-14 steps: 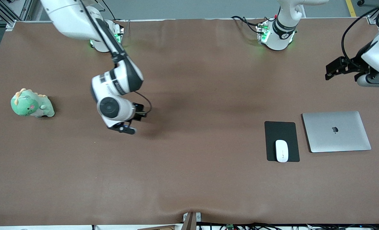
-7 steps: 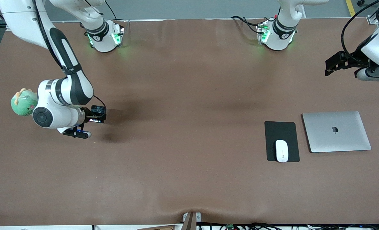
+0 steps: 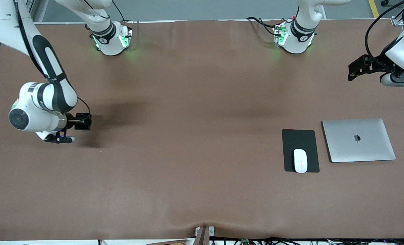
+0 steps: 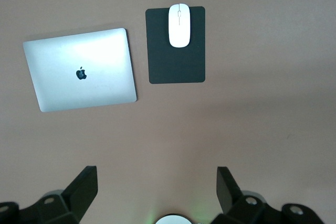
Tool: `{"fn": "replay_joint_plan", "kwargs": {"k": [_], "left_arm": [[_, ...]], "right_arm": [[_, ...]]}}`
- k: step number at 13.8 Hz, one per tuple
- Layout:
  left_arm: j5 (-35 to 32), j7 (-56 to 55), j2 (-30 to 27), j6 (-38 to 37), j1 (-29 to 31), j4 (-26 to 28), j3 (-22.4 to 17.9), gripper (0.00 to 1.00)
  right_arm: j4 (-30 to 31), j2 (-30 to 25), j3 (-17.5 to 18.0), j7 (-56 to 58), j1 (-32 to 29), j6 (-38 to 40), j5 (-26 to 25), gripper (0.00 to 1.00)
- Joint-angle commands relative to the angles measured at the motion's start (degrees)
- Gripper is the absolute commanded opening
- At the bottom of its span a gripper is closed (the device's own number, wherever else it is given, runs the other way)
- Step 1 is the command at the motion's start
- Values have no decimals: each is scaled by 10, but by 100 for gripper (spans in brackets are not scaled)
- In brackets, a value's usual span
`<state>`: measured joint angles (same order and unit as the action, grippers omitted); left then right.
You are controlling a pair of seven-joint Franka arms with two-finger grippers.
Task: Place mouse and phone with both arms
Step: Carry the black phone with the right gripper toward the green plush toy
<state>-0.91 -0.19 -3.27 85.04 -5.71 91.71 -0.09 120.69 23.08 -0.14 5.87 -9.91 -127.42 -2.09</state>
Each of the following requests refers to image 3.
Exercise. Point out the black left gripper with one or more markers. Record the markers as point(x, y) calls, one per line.
point(376, 64)

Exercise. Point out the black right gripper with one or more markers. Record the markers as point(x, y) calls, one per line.
point(73, 121)

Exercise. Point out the black square flip phone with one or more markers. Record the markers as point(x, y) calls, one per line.
point(82, 127)

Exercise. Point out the white computer mouse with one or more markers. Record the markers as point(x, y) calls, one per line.
point(300, 161)

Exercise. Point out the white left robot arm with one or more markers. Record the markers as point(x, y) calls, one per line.
point(300, 34)

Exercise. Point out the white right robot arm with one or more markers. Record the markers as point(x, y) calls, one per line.
point(28, 119)

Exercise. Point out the black mouse pad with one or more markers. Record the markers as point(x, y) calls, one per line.
point(299, 139)

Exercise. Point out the black caster wheel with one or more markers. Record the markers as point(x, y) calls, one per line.
point(385, 2)

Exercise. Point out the green plush dinosaur toy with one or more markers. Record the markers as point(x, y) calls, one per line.
point(14, 106)

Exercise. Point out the silver closed laptop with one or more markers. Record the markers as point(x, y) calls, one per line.
point(358, 149)

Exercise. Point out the brown wooden board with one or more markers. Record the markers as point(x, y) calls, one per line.
point(168, 243)

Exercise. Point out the small green circuit board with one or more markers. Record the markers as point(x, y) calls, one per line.
point(245, 242)

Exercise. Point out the aluminium frame struts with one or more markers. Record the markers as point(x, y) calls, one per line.
point(35, 10)

